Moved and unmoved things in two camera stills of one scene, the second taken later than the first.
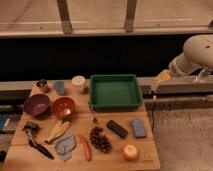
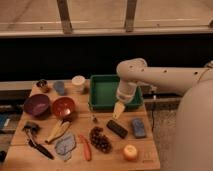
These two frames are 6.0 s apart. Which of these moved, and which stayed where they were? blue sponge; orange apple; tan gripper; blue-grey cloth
Moved: tan gripper
Stayed: blue sponge; blue-grey cloth; orange apple
